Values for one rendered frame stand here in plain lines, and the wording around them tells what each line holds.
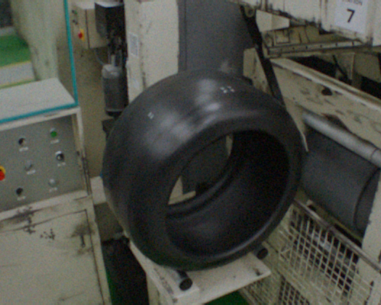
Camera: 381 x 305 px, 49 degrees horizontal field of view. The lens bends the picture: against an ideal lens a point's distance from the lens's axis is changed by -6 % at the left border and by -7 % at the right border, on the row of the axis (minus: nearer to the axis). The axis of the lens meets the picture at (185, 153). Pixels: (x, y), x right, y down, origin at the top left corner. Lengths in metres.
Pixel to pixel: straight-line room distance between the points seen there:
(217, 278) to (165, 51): 0.75
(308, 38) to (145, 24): 0.47
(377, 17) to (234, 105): 0.40
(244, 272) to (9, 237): 0.90
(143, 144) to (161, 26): 0.42
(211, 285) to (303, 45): 0.81
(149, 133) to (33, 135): 0.66
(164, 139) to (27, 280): 1.08
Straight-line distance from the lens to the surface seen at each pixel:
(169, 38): 1.37
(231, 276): 1.51
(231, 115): 1.08
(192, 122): 1.05
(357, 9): 0.98
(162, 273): 1.43
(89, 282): 2.02
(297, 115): 1.71
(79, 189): 1.78
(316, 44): 1.27
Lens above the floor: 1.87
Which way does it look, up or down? 29 degrees down
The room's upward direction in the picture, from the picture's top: 1 degrees counter-clockwise
